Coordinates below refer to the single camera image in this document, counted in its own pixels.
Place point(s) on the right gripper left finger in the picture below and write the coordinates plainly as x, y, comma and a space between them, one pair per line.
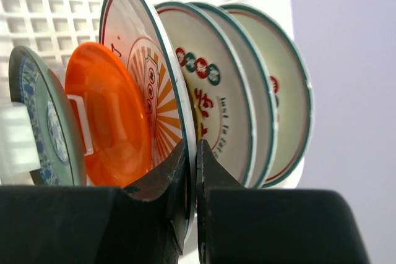
141, 223

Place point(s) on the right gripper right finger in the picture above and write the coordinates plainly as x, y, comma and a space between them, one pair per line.
240, 225

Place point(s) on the orange plastic plate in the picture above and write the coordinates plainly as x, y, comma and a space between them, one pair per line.
111, 116

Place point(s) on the white plate red characters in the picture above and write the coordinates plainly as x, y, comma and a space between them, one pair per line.
212, 71

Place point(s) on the white plate green quatrefoil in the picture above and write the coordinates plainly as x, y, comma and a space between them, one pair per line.
256, 83

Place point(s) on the blue patterned small plate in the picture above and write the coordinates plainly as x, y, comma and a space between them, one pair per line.
55, 129

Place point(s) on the white plate orange sunburst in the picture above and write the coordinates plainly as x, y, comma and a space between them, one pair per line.
133, 31

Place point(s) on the white plastic dish rack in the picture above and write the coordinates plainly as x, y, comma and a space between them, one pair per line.
54, 29

